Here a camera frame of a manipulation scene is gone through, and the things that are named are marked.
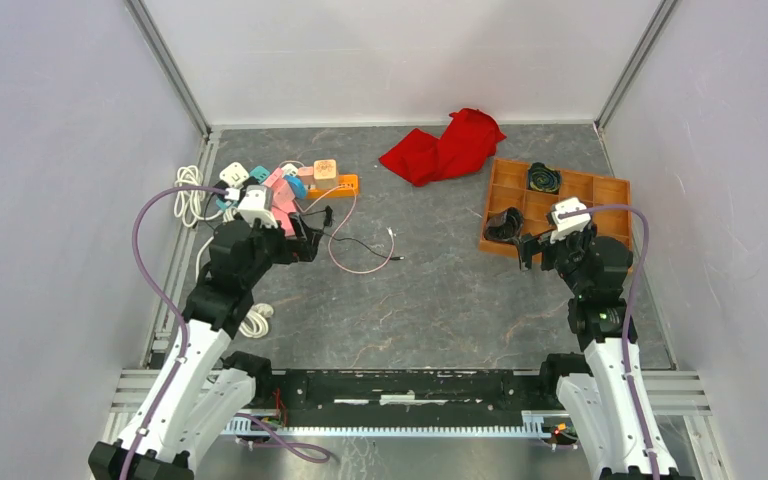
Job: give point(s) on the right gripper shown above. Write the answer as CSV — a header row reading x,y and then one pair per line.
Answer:
x,y
535,244

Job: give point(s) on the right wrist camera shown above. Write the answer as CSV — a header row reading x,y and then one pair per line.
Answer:
x,y
568,216

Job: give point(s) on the orange power strip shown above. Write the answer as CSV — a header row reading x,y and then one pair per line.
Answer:
x,y
348,186

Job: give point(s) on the beige cube plug adapter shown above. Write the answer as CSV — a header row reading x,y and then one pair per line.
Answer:
x,y
325,174

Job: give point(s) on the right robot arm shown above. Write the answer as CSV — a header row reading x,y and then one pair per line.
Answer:
x,y
601,387

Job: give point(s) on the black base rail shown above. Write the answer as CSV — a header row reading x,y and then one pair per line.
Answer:
x,y
405,398

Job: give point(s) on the red cloth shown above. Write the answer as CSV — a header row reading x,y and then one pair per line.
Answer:
x,y
462,149

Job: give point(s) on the blue plug adapter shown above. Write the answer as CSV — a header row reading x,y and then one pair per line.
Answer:
x,y
297,186

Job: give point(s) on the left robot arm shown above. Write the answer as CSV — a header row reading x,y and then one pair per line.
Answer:
x,y
198,390

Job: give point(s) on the pink power strip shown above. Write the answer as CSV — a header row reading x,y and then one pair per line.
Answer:
x,y
283,198

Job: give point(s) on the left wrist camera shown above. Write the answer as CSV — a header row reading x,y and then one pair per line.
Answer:
x,y
255,207

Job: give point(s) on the white cube adapter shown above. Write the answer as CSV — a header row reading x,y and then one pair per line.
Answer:
x,y
234,175

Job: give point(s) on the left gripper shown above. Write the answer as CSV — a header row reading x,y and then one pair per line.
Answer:
x,y
301,248

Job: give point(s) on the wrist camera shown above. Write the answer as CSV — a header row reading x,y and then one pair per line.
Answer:
x,y
568,216
255,207

